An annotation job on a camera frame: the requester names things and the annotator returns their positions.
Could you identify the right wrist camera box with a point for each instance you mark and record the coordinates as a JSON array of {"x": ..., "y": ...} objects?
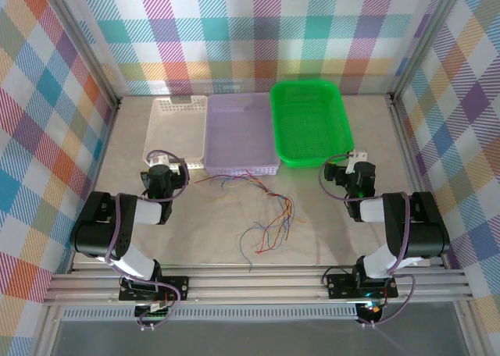
[{"x": 356, "y": 156}]

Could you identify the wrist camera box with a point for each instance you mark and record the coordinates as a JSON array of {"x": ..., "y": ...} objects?
[
  {"x": 356, "y": 156},
  {"x": 158, "y": 161}
]

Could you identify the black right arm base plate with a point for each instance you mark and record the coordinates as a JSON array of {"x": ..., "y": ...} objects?
[{"x": 340, "y": 285}]

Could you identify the aluminium mounting rail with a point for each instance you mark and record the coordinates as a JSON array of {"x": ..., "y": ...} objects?
[{"x": 254, "y": 289}]

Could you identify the aluminium side rail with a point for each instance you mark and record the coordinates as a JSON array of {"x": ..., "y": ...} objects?
[
  {"x": 408, "y": 153},
  {"x": 103, "y": 153}
]

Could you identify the white perforated plastic basket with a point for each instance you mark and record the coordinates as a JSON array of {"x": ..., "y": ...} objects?
[{"x": 176, "y": 125}]

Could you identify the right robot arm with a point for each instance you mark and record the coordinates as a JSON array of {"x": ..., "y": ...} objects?
[{"x": 426, "y": 231}]

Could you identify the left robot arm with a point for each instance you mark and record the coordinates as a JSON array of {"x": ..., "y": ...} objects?
[{"x": 93, "y": 231}]

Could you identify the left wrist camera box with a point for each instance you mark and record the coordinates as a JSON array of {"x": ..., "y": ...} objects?
[{"x": 158, "y": 161}]

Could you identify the aluminium frame post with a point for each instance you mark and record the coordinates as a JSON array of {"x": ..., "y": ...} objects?
[
  {"x": 423, "y": 40},
  {"x": 84, "y": 40}
]

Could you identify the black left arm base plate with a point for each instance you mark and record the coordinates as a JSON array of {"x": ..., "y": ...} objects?
[{"x": 179, "y": 287}]

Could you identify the green mesh plastic basket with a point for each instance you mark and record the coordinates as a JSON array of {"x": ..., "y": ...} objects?
[{"x": 308, "y": 122}]

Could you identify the purple perforated plastic basket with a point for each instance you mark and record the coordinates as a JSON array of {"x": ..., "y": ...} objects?
[{"x": 238, "y": 137}]

